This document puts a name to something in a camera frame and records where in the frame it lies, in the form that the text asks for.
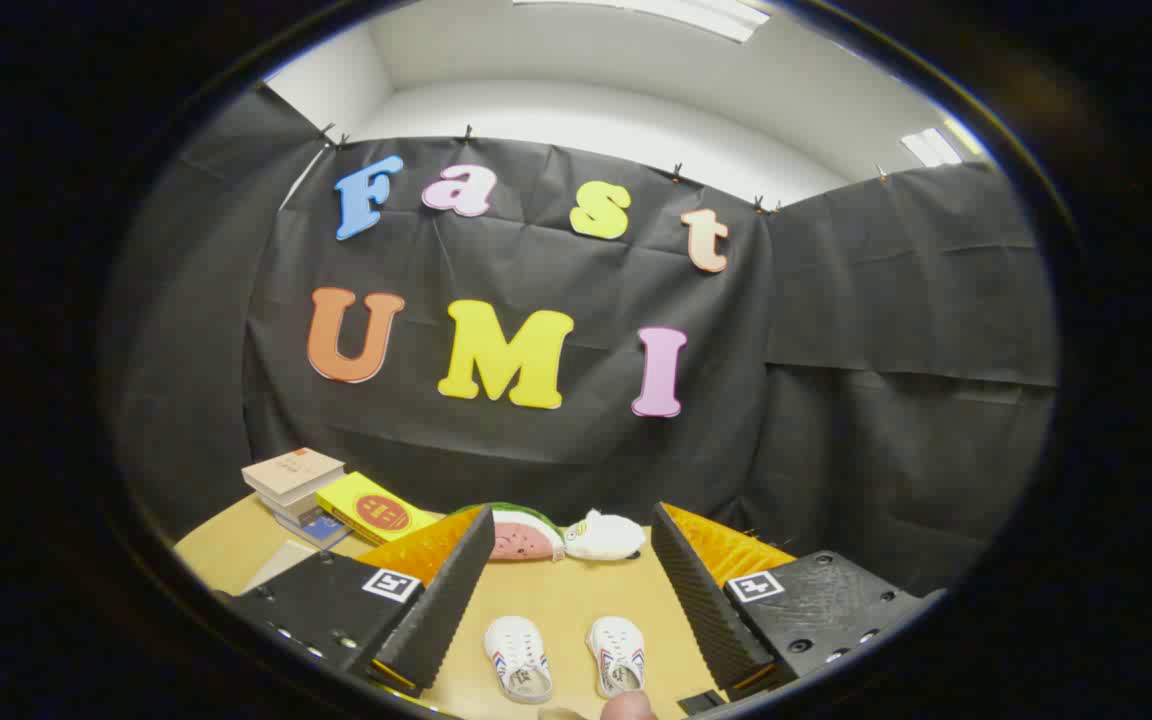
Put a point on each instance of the white canvas shoe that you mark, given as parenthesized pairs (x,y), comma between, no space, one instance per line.
(618,652)
(516,655)

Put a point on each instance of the yellow book with red circle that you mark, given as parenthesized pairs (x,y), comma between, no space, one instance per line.
(371,510)

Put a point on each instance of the beige book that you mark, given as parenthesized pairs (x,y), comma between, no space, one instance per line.
(291,470)

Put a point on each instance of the long ceiling light panel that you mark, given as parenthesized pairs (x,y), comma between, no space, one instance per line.
(676,12)

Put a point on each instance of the blue book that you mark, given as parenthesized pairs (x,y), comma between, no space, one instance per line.
(321,528)

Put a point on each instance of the white plush toy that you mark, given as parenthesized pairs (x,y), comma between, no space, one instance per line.
(604,538)

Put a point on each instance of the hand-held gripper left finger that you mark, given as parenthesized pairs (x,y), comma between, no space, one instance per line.
(441,610)

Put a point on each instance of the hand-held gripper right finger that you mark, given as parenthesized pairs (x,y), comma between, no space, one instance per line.
(701,600)

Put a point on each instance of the grey book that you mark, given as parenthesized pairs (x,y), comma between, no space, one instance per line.
(281,505)

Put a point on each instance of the watermelon slice plush toy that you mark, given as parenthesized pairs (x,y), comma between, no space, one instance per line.
(526,535)

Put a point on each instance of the small ceiling light panel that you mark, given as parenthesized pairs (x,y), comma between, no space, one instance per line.
(931,147)

